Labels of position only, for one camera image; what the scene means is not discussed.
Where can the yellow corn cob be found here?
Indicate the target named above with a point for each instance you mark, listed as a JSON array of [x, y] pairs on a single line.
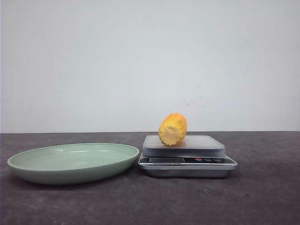
[[173, 129]]

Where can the silver digital kitchen scale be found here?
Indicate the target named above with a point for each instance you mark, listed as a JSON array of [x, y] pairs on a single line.
[[197, 156]]

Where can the green oval plate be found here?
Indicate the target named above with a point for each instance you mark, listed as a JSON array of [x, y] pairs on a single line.
[[73, 163]]

